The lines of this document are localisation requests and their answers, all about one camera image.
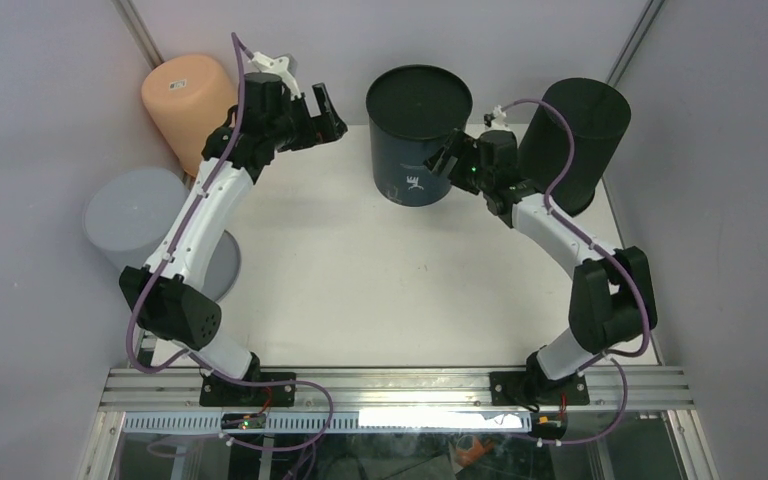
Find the black ribbed bin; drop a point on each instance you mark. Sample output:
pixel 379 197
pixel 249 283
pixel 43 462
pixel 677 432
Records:
pixel 598 115

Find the orange capybara bin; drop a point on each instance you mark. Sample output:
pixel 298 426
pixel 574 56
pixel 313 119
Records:
pixel 188 97

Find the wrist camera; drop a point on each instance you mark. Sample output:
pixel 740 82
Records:
pixel 496 120
pixel 283 66

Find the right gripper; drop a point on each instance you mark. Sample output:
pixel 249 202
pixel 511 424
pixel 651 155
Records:
pixel 436 162

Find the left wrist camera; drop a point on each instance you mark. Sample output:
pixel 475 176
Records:
pixel 283 66

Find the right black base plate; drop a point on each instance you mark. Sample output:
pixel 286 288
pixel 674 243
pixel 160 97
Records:
pixel 519 388

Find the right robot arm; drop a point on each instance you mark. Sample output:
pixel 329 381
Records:
pixel 612 299

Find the dark blue bin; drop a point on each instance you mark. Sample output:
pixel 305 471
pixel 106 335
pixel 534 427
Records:
pixel 412 109

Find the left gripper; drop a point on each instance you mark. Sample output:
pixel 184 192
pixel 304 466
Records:
pixel 320 129

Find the white slotted cable duct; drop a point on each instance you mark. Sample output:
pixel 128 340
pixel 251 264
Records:
pixel 367 420

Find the grey plastic bin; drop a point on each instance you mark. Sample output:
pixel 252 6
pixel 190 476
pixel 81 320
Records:
pixel 132 212

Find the aluminium mounting rail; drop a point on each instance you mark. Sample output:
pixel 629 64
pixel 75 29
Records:
pixel 645 388

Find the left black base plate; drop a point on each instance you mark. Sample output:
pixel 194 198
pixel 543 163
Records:
pixel 220 393

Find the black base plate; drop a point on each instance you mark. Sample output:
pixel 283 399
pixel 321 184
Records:
pixel 519 388
pixel 220 393

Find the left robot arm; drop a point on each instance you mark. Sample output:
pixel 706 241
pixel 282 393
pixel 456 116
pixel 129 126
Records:
pixel 255 129

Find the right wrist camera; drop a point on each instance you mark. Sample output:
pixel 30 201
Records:
pixel 496 120

